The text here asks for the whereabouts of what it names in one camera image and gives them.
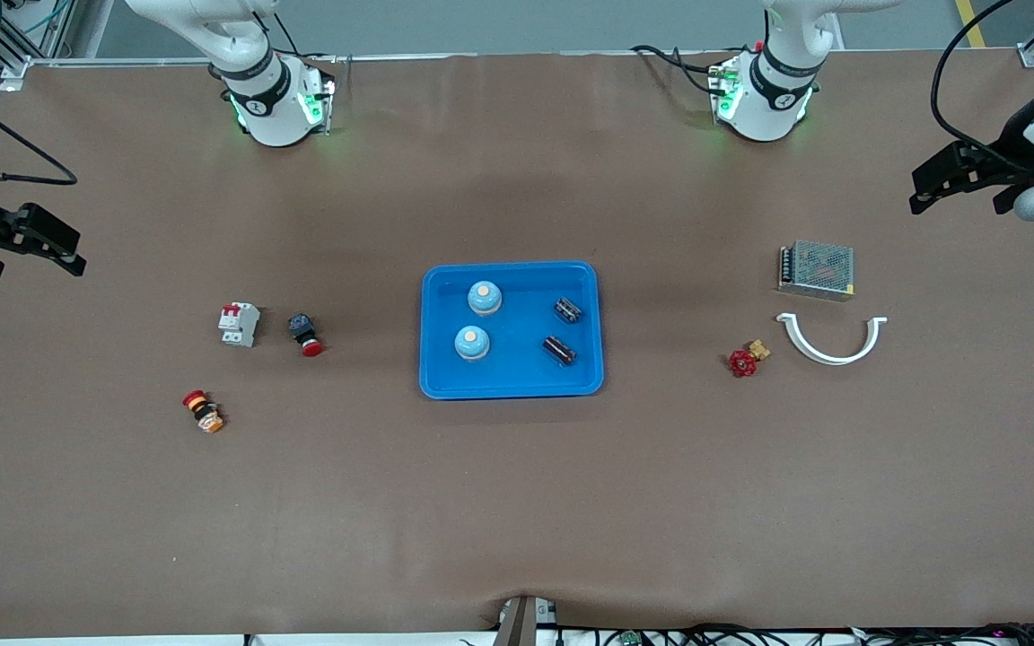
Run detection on black left arm base cables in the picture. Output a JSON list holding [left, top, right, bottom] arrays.
[[632, 43, 733, 95]]

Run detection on metal table clamp bracket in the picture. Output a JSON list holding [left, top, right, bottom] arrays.
[[492, 594, 561, 646]]

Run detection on brown table mat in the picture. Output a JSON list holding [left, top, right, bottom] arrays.
[[0, 49, 1034, 640]]

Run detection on red handle brass valve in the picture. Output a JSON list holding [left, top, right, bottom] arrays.
[[728, 338, 772, 379]]

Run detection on blue plastic tray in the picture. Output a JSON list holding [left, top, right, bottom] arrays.
[[419, 260, 606, 401]]

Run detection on black red mushroom push button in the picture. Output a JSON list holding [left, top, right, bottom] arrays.
[[287, 312, 325, 358]]

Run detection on red yellow emergency stop button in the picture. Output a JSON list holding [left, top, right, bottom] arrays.
[[181, 388, 226, 435]]

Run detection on white curved plastic clamp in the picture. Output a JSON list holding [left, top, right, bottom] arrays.
[[775, 311, 889, 367]]

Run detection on metal mesh power supply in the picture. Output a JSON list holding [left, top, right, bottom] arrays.
[[777, 238, 857, 302]]

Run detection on blue call bell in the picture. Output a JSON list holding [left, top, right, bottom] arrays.
[[467, 280, 505, 318], [453, 325, 492, 362]]

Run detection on white circuit breaker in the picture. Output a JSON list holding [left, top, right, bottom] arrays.
[[217, 301, 262, 349]]

